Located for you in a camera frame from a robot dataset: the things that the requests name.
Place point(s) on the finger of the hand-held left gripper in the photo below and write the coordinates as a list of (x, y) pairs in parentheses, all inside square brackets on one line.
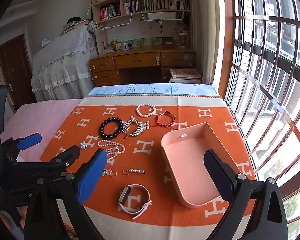
[(30, 140), (67, 155)]

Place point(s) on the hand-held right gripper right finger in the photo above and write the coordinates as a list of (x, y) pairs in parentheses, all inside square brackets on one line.
[(218, 176)]

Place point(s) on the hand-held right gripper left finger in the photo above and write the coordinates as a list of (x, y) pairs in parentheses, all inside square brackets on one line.
[(92, 180)]

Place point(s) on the silver leaf brooch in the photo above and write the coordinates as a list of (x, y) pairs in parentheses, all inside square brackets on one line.
[(129, 125)]

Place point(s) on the blue flower hair clip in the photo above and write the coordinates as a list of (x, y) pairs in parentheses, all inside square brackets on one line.
[(83, 145)]

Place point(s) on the pink bedsheet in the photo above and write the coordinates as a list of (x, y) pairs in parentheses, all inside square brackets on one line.
[(40, 115)]

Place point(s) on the dark wooden door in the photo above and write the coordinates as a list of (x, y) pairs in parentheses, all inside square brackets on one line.
[(13, 67)]

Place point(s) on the orange letter-print blanket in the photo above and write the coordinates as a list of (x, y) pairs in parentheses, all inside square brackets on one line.
[(190, 115)]

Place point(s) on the white lace furniture cover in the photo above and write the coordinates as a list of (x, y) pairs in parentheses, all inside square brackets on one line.
[(65, 62)]

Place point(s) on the light blue printed cloth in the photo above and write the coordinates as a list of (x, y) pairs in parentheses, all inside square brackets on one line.
[(140, 90)]

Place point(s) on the stack of large books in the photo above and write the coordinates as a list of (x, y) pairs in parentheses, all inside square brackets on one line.
[(185, 75)]

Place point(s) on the pink pen cup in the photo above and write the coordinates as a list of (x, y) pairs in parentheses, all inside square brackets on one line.
[(106, 46)]

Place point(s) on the wooden desk with drawers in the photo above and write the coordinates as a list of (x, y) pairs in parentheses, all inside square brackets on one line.
[(137, 60)]

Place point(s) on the metal window grille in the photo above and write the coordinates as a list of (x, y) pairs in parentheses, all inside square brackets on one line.
[(265, 67)]

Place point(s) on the white mug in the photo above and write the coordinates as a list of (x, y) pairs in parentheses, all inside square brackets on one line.
[(124, 47)]

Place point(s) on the pile of papers and books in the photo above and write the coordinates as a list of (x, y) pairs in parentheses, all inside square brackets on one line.
[(72, 25)]

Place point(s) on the white curtain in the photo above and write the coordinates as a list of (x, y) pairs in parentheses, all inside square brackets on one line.
[(206, 30)]

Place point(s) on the wooden bookshelf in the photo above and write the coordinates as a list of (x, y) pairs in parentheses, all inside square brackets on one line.
[(145, 27)]

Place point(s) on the row of books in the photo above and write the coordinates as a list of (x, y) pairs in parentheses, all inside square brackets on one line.
[(165, 3)]

